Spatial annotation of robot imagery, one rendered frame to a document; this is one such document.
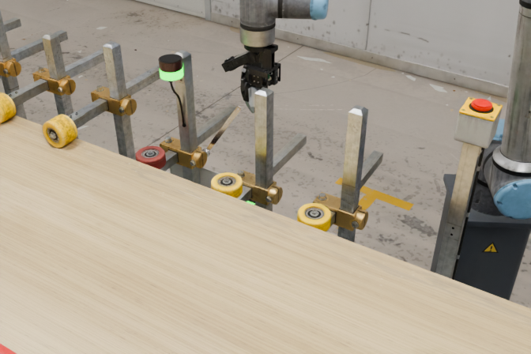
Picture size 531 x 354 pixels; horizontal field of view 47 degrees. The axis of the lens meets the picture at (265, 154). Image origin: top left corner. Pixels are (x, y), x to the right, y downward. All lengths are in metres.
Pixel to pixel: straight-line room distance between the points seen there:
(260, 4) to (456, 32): 2.69
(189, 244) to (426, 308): 0.52
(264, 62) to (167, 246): 0.54
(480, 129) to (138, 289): 0.76
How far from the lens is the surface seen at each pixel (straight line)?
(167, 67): 1.57
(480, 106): 1.29
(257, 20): 1.54
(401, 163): 3.32
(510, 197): 1.81
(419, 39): 4.20
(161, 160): 1.67
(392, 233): 2.85
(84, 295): 1.32
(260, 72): 1.59
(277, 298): 1.26
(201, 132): 1.85
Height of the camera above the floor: 1.82
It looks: 33 degrees down
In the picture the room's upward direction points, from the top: straight up
